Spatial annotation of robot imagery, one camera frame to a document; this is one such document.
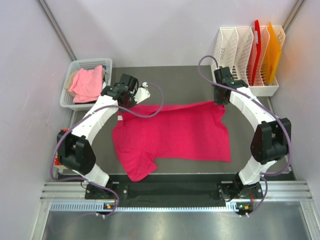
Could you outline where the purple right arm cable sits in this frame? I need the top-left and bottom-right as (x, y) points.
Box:
(198, 55), (293, 217)

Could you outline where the grey slotted cable duct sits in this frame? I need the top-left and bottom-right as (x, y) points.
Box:
(50, 201), (251, 213)

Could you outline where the white file organiser rack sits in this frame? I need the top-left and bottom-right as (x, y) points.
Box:
(211, 26), (279, 97)

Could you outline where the beige cloth in basket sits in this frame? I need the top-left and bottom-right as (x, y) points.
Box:
(64, 70), (78, 97)

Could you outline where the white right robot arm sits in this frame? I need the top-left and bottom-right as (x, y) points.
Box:
(213, 67), (292, 201)

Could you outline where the light pink t shirt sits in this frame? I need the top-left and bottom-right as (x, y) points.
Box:
(68, 65), (105, 104)

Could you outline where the red and green book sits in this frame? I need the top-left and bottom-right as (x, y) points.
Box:
(54, 128), (69, 166)

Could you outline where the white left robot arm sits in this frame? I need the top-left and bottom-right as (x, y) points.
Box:
(56, 74), (150, 199)

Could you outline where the red plastic folder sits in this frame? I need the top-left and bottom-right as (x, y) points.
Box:
(247, 19), (262, 86)

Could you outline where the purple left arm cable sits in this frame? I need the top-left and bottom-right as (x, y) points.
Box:
(49, 82), (165, 219)

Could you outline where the magenta t shirt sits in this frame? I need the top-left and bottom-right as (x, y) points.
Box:
(112, 101), (231, 182)

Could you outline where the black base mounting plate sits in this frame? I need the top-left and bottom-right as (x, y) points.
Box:
(84, 173), (253, 208)

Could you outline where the aluminium frame rail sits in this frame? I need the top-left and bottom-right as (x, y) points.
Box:
(40, 180), (313, 202)

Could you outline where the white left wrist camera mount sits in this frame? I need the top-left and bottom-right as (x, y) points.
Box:
(133, 82), (151, 104)

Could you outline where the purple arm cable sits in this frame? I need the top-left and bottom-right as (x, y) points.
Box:
(198, 55), (293, 217)
(49, 82), (165, 219)

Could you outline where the orange plastic folder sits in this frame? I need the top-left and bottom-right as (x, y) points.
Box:
(261, 22), (282, 86)

